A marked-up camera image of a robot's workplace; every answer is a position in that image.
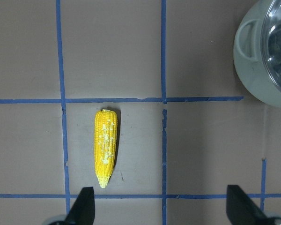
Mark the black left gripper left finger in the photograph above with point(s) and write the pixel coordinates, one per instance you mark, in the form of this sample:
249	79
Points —
83	209

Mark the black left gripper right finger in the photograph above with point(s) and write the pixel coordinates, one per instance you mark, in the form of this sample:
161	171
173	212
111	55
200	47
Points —
241	210

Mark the yellow corn cob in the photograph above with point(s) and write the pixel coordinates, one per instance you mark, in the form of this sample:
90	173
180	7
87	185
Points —
105	141

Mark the glass pot lid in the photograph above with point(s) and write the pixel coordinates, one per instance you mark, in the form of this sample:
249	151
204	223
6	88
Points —
271	42

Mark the pale green steel pot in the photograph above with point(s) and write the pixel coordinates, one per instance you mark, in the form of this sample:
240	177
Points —
247	54

